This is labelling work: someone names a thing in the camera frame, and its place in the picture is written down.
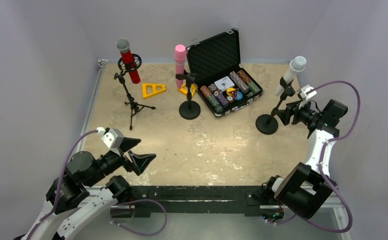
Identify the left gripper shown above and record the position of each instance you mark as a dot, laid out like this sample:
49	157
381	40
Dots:
125	159

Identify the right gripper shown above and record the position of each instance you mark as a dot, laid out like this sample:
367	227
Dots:
293	112

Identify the black clip stand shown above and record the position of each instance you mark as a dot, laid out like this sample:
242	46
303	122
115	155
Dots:
267	123
189	109

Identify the white toy microphone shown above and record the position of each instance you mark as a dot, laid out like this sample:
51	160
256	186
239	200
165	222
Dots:
296	66

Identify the red glitter microphone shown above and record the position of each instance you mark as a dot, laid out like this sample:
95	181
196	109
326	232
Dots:
127	58

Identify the pink toy microphone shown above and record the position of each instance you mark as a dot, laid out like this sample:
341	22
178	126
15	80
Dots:
180	57

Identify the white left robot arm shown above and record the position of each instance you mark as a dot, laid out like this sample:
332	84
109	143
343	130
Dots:
63	214

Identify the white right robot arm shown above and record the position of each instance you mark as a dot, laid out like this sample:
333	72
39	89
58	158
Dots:
305	189

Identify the blue round blind button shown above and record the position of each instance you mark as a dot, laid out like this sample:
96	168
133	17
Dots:
239	96

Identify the red all-in triangle button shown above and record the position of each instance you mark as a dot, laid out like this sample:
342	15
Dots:
235	94

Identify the yellow dealer button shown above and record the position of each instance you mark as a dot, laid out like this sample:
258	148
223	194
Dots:
231	92

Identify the orange black chip stack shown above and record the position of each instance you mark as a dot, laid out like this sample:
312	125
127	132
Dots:
244	77

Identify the yellow triangle block left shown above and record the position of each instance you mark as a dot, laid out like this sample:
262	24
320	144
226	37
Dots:
152	89

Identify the purple poker chip stack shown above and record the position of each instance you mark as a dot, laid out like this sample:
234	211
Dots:
221	99

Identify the black poker chip case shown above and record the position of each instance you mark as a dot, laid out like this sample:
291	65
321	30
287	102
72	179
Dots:
214	58

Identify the white playing card box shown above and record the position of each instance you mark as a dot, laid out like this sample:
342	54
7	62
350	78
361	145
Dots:
224	83

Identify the green poker chip stack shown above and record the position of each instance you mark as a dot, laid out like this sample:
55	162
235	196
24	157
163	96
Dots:
217	107

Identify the red poker chip stack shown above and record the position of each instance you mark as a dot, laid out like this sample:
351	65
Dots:
206	91

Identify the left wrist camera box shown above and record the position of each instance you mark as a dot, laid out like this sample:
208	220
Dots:
111	137

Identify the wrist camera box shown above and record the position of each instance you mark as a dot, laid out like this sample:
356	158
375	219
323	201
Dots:
306	93
111	137

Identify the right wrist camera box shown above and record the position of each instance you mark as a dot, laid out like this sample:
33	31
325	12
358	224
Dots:
306	93

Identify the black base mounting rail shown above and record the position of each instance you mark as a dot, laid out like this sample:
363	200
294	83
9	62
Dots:
247	200

